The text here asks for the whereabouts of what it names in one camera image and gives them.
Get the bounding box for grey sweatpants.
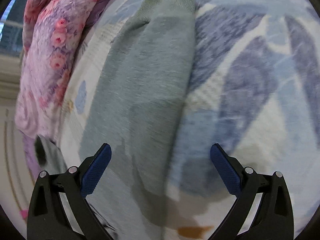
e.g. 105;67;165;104
79;0;195;239

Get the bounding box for white blue floral bedsheet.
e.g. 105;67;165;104
59;0;319;239

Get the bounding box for pink floral quilt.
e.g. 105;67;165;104
15;0;102;139

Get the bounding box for window with bars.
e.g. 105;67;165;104
1;0;27;57

